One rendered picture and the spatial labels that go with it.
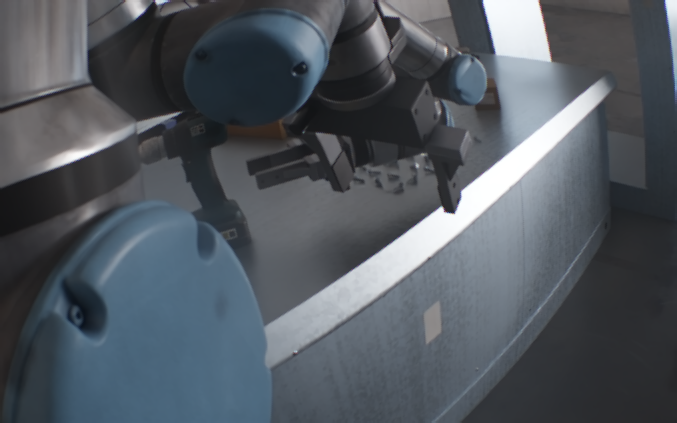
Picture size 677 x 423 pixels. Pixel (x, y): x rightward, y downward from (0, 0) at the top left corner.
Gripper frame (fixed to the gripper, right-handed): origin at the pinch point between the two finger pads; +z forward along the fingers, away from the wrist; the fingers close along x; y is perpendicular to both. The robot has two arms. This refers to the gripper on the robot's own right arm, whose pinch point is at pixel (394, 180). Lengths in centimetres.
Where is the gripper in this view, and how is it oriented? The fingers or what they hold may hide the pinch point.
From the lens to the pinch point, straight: 72.9
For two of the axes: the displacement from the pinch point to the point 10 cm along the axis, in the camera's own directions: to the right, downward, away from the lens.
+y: -4.5, 7.4, -4.9
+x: 8.4, 1.7, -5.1
